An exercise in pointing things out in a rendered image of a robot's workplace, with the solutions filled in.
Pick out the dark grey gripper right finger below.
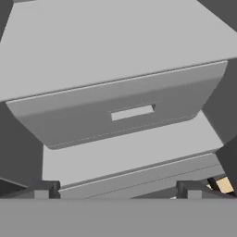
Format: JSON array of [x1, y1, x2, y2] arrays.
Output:
[[176, 180, 237, 200]]

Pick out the tan and black block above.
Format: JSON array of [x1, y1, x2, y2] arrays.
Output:
[[206, 176, 236, 195]]

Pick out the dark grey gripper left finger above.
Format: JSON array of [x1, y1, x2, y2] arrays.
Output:
[[0, 180, 61, 200]]

